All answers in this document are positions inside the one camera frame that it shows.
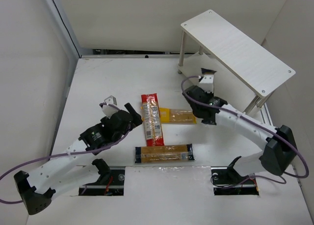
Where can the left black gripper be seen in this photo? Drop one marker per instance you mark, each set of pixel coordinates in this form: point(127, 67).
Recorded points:
point(132, 115)

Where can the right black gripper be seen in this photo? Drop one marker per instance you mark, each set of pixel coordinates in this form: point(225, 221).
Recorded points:
point(204, 119)

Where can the red spaghetti bag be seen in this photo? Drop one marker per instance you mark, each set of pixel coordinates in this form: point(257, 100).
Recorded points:
point(151, 120)

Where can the dark blue spaghetti bag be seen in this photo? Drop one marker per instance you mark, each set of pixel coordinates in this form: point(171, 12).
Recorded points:
point(205, 71)

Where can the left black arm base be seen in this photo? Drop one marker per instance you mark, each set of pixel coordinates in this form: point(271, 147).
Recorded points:
point(109, 183)

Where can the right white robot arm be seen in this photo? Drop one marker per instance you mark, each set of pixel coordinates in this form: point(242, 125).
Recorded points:
point(277, 144)

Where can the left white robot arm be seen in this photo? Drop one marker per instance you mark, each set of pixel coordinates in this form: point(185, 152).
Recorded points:
point(78, 165)

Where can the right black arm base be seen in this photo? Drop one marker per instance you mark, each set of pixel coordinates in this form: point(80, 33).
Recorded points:
point(227, 182)

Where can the white two-tier shelf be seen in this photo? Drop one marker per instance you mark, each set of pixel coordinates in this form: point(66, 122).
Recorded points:
point(246, 73)

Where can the yellow spaghetti bag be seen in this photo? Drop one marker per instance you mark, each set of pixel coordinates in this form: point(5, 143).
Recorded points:
point(176, 116)

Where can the blue spaghetti bag front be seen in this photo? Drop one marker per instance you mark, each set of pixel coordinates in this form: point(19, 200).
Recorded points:
point(166, 153)

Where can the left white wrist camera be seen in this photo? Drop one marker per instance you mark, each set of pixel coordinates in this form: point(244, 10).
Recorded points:
point(109, 106)

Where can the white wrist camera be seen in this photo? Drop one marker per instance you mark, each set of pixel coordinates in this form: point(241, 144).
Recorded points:
point(206, 83)
point(109, 106)

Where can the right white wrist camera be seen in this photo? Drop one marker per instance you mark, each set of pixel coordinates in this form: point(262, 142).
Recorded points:
point(206, 83)

